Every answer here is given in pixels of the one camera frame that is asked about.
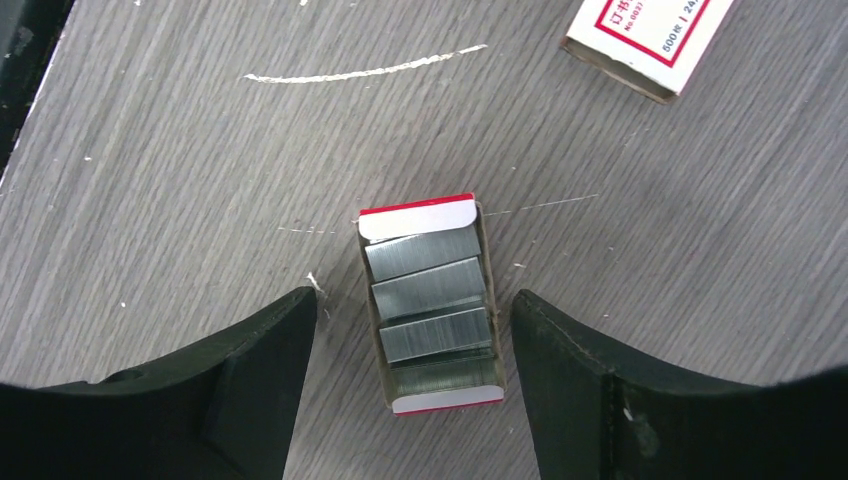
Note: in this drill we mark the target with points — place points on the red white staple box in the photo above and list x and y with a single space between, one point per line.
651 46

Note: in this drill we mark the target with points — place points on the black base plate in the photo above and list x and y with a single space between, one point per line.
30 31

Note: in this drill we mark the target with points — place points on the staple box tray with staples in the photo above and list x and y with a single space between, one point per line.
431 300

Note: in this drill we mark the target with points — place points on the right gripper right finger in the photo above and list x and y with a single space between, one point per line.
600 409

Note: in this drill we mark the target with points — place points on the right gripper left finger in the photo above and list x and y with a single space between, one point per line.
223 407

